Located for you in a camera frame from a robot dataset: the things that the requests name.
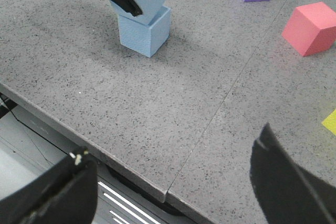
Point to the red foam block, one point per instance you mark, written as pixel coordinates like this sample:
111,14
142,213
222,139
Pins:
311,28

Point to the grey metal cabinet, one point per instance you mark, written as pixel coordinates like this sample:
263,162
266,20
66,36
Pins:
30,147

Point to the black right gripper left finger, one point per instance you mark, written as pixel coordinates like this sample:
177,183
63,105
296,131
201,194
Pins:
66,193

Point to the yellow foam block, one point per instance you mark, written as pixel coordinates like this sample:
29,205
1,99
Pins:
330,122

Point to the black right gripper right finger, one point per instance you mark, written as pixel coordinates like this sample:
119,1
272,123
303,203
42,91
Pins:
285,191

